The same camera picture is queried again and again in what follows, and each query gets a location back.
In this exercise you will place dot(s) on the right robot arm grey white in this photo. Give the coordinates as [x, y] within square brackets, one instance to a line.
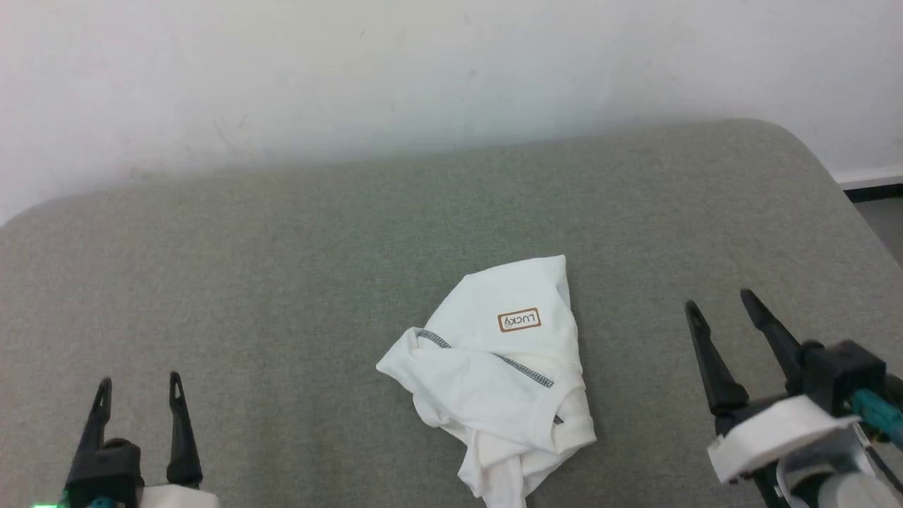
[846, 487]

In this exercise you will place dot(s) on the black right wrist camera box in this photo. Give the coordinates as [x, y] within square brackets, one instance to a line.
[839, 374]

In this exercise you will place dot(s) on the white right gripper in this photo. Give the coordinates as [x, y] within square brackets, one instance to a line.
[776, 434]

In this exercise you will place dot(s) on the white t-shirt grey stitching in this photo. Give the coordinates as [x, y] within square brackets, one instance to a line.
[508, 374]

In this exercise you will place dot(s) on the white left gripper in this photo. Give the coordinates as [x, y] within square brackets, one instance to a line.
[180, 497]

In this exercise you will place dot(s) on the grey fabric sofa cushion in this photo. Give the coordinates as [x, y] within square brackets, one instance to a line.
[282, 296]

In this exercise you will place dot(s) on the black and white baseboard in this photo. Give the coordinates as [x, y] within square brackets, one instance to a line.
[875, 185]

